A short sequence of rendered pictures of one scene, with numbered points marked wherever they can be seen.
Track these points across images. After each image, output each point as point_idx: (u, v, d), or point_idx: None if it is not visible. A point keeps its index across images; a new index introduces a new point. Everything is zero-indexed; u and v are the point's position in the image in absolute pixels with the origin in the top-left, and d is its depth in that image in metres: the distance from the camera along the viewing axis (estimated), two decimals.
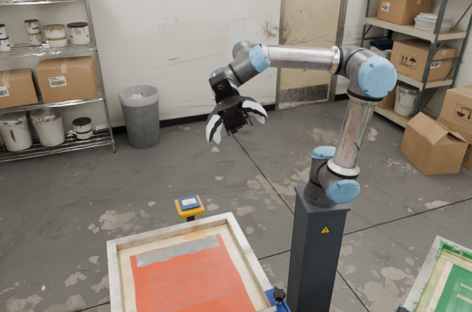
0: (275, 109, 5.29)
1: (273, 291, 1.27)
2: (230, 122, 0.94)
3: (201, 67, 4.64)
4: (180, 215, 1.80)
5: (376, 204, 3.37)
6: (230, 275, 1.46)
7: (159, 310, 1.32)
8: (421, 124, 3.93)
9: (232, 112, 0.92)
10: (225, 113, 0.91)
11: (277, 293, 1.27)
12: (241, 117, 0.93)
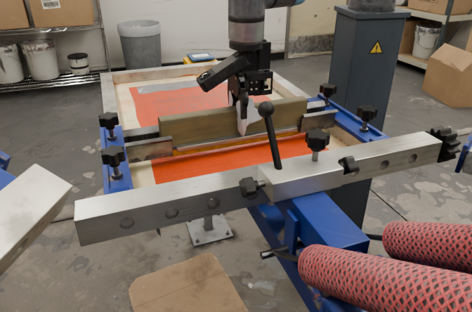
0: (284, 57, 4.97)
1: (320, 84, 0.95)
2: None
3: (206, 5, 4.32)
4: None
5: (401, 131, 3.05)
6: (258, 98, 1.15)
7: None
8: (446, 54, 3.61)
9: None
10: (233, 93, 0.82)
11: (325, 85, 0.95)
12: (253, 94, 0.80)
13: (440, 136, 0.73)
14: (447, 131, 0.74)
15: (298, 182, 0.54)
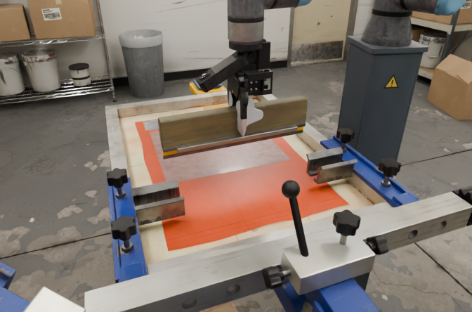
0: (287, 65, 4.93)
1: (337, 130, 0.91)
2: None
3: (209, 14, 4.27)
4: (197, 93, 1.44)
5: (407, 145, 3.01)
6: None
7: None
8: (451, 65, 3.57)
9: None
10: (233, 93, 0.82)
11: (342, 131, 0.91)
12: (253, 94, 0.80)
13: (470, 199, 0.69)
14: None
15: (326, 273, 0.50)
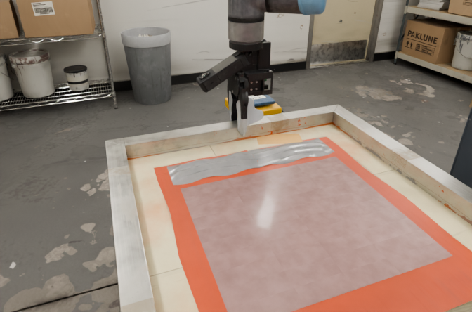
0: (306, 67, 4.47)
1: None
2: None
3: (222, 10, 3.82)
4: None
5: None
6: (386, 199, 0.64)
7: None
8: None
9: None
10: (233, 93, 0.82)
11: None
12: (253, 94, 0.80)
13: None
14: None
15: None
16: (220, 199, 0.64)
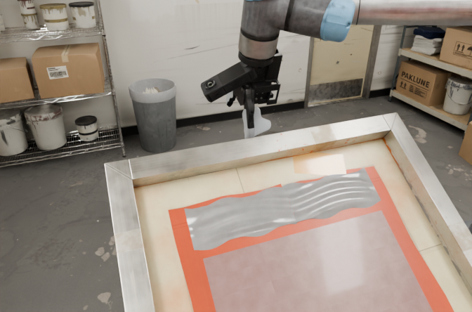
0: (304, 106, 4.67)
1: None
2: None
3: (224, 58, 4.01)
4: None
5: None
6: (427, 301, 0.59)
7: None
8: None
9: None
10: (237, 96, 0.80)
11: None
12: (257, 102, 0.79)
13: None
14: None
15: None
16: (251, 286, 0.55)
